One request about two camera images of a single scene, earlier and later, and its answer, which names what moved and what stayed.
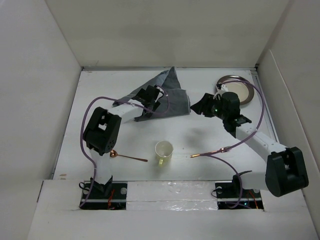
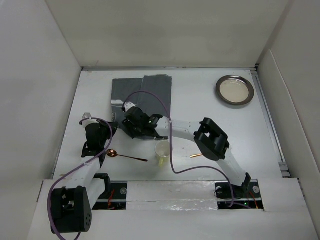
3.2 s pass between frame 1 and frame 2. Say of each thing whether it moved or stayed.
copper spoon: stayed
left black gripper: moved
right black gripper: moved
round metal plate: stayed
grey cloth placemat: moved
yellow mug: stayed
